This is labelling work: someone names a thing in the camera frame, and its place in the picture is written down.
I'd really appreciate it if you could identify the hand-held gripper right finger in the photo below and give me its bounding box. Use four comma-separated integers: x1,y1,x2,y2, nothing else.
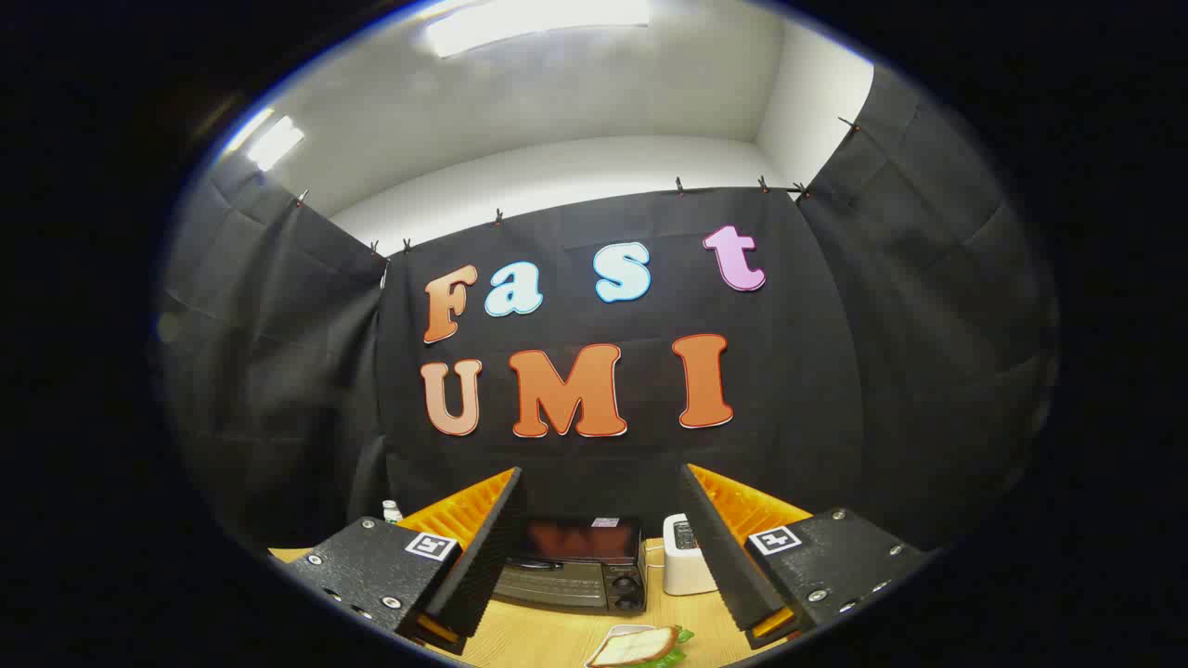
679,463,935,650

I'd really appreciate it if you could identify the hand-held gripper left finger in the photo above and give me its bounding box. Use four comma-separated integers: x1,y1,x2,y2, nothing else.
278,467,525,656

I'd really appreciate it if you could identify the black toaster oven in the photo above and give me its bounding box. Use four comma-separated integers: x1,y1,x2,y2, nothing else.
490,516,650,616

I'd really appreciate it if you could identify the sandwich with lettuce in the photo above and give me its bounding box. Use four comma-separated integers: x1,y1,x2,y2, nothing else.
590,625,696,668

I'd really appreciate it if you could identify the white bread toaster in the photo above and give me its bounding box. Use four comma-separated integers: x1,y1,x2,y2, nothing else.
662,513,721,597

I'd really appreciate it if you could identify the white rectangular dish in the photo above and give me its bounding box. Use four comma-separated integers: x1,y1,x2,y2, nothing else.
584,623,656,668

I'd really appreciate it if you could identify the black backdrop cloth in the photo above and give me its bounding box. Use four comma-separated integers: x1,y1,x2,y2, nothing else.
153,65,1059,559

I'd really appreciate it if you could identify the small ceiling light panel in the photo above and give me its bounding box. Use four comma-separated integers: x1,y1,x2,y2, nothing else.
243,113,306,173

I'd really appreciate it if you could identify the long ceiling light panel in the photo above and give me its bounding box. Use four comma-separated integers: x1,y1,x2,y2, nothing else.
425,0,652,58

